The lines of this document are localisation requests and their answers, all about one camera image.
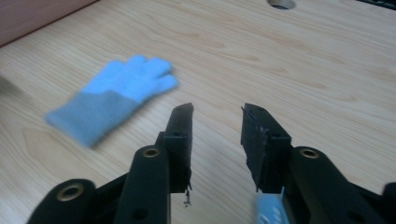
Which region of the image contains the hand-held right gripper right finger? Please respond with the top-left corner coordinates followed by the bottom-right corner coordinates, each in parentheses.
top-left (240, 103), bottom-right (293, 194)

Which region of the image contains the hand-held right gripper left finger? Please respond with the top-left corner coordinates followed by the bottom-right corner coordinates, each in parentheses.
top-left (154, 102), bottom-right (195, 194)

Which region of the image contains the blue glove with shark face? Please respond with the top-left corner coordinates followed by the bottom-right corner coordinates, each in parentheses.
top-left (254, 186), bottom-right (291, 224)

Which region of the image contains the plain blue and grey glove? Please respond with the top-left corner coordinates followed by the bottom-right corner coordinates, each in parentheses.
top-left (44, 54), bottom-right (180, 149)

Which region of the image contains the grey cable grommet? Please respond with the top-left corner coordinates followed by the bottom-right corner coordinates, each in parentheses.
top-left (266, 0), bottom-right (297, 10)

